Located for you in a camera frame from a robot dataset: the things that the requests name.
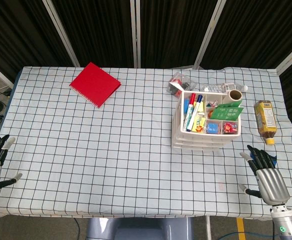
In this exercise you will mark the red spiral notebook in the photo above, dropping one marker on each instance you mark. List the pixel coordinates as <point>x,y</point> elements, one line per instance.
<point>93,83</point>

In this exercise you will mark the white table leg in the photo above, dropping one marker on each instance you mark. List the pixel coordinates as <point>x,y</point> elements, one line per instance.
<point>208,228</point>

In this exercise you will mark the clear plastic water bottle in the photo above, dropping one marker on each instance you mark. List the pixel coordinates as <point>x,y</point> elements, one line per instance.
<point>221,87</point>

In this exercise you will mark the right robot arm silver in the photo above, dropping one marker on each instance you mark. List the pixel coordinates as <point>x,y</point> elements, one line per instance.
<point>286,222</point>

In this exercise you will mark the small white patterned packet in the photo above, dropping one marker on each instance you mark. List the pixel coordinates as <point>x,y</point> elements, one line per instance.
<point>212,104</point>

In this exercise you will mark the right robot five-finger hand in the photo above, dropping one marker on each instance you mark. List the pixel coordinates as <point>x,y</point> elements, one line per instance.
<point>271,182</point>

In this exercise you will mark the blue eraser block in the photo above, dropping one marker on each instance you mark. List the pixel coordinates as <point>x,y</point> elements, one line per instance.
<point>186,106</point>

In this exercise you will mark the clear plastic drawer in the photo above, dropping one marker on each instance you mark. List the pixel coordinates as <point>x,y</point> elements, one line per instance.
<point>201,139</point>

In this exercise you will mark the black folding screen white frame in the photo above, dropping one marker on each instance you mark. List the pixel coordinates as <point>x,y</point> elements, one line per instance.
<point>98,30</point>

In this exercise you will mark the green tea packet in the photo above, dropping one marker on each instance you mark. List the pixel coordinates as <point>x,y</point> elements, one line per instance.
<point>223,113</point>
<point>232,104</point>

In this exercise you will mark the tea bottle yellow label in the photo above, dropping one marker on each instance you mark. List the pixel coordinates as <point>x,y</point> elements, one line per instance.
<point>265,117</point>

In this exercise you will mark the white desk organizer tray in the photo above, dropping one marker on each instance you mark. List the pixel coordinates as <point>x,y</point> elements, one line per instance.
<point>178,120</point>

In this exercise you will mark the red cap whiteboard marker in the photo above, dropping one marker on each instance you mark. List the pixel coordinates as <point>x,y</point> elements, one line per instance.
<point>193,98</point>

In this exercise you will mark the red candy packet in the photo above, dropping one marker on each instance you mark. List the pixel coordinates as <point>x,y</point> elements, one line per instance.
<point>229,128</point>

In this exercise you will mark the clear bag of clips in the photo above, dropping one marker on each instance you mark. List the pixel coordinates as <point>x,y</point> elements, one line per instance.
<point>177,82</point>

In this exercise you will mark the blue cap whiteboard marker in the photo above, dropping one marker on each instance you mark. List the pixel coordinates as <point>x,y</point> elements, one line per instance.
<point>199,98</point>

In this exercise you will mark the checkered light blue tablecloth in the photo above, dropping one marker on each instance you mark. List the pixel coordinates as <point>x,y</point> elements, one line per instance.
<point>111,150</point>

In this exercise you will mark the cardboard tube roll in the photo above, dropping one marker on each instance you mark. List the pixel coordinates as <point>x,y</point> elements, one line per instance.
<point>229,98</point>

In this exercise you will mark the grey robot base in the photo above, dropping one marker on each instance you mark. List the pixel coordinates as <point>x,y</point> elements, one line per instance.
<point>136,228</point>

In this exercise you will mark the blue candy packet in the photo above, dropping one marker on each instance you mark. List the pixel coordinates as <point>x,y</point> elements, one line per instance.
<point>213,128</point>

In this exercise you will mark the yellow sticky note pad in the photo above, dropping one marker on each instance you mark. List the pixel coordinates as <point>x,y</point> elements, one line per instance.
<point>201,107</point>

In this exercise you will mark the yellow snack packet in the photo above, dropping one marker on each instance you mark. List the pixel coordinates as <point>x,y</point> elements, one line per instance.
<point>199,123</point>

